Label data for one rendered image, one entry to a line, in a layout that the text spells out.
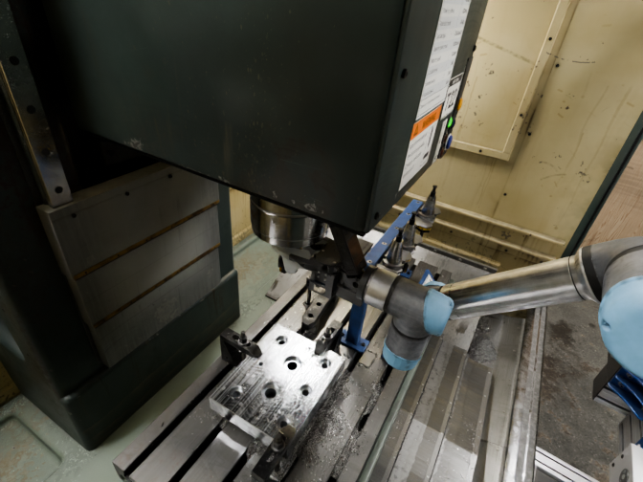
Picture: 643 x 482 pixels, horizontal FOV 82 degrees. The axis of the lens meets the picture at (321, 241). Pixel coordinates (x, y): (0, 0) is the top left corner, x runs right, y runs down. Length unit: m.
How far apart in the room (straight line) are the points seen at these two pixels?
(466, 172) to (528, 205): 0.27
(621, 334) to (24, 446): 1.56
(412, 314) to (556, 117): 1.06
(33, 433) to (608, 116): 2.11
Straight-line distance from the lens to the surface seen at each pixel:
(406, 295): 0.68
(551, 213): 1.68
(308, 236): 0.69
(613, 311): 0.57
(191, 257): 1.25
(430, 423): 1.31
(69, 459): 1.48
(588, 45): 1.55
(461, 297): 0.79
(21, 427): 1.65
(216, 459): 1.04
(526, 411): 1.43
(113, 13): 0.73
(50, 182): 0.92
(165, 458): 1.07
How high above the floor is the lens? 1.83
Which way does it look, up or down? 34 degrees down
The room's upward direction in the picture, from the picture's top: 6 degrees clockwise
